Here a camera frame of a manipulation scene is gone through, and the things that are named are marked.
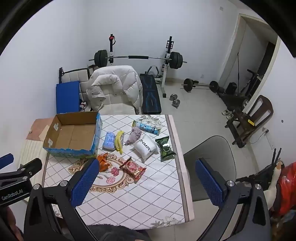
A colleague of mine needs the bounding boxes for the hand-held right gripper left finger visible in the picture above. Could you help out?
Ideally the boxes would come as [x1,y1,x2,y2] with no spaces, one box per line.
[24,158,100,241]

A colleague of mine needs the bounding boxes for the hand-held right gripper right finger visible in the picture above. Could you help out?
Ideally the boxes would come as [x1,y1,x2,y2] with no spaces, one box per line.
[195,158,271,241]

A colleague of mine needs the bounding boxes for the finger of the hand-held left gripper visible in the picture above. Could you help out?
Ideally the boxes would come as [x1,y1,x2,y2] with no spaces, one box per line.
[0,153,15,170]
[0,158,43,183]

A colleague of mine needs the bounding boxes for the orange snack packet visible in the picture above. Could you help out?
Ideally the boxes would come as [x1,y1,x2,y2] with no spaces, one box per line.
[96,153,111,172]

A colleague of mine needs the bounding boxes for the cardboard box blue print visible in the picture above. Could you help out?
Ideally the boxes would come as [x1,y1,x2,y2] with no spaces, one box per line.
[43,111,102,159]

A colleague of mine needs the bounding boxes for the blue snack packet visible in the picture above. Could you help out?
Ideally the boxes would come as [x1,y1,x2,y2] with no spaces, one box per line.
[102,131,116,151]

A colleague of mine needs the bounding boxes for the red snack packet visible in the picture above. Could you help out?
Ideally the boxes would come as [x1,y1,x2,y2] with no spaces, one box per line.
[119,157,147,180]

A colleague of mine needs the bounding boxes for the green snack packet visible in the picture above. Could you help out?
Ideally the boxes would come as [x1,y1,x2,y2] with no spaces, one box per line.
[155,137,176,162]

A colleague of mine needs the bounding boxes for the purple knitted cloth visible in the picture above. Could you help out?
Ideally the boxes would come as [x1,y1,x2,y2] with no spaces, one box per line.
[125,127,142,146]

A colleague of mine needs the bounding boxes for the white soft packet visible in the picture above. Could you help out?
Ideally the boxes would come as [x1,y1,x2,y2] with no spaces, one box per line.
[132,136,160,163]

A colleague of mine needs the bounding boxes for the blue white tube packet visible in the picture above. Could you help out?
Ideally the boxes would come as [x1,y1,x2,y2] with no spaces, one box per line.
[132,120,161,136]

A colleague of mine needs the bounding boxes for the bamboo slat mat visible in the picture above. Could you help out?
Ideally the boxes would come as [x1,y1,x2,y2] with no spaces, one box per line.
[18,139,49,186]

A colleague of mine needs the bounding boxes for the grey round chair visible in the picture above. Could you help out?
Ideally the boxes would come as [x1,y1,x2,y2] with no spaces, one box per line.
[183,136,237,202]

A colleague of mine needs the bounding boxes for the tan cardboard piece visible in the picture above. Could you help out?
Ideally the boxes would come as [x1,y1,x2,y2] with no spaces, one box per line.
[38,125,50,141]

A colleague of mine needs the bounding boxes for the pink cloth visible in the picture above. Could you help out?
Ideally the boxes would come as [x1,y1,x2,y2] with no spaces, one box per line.
[25,117,56,141]

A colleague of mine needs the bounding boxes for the person's dark fleece clothing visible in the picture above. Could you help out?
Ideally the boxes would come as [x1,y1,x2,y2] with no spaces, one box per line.
[87,224,152,241]

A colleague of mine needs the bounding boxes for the white plush toy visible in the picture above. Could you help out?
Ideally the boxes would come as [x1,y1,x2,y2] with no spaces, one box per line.
[264,161,285,208]

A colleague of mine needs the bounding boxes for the black router antennas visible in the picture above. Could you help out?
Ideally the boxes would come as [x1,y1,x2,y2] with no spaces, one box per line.
[270,148,283,168]

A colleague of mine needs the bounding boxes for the red white small box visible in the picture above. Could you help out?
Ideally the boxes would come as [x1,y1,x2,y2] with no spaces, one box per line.
[79,99,90,113]

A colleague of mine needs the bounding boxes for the dark wooden chair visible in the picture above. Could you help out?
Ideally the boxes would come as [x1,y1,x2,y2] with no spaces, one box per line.
[225,95,274,149]

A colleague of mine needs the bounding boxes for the red plastic bag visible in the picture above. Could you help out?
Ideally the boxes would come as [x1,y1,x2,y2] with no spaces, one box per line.
[274,162,296,217]

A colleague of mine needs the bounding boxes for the blue folded mat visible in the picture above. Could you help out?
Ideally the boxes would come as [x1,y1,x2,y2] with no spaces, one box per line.
[55,80,81,114]

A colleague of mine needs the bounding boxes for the white padded chair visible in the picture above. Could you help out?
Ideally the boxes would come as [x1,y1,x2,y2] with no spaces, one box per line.
[98,95,137,115]
[59,67,91,100]

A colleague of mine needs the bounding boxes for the black bag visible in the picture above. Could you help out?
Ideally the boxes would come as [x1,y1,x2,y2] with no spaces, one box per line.
[225,82,238,95]

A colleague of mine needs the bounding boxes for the short barbell black plates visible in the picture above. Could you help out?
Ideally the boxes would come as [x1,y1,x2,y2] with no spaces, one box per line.
[181,78,220,93]

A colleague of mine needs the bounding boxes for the white down jacket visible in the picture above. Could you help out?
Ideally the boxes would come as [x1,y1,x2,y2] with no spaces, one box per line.
[86,65,143,111]

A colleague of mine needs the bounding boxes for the black weight bench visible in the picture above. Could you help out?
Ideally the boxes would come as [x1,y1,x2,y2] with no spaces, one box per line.
[140,66,162,114]

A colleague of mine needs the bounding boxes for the black exercise bike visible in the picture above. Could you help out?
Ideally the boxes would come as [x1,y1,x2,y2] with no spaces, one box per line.
[239,69,263,99]

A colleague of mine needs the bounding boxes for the barbell with black plates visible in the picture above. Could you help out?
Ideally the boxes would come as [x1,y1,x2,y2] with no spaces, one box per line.
[88,49,188,69]

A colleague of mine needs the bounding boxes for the beige door frame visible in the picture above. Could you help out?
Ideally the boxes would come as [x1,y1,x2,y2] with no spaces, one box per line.
[218,13,281,105]

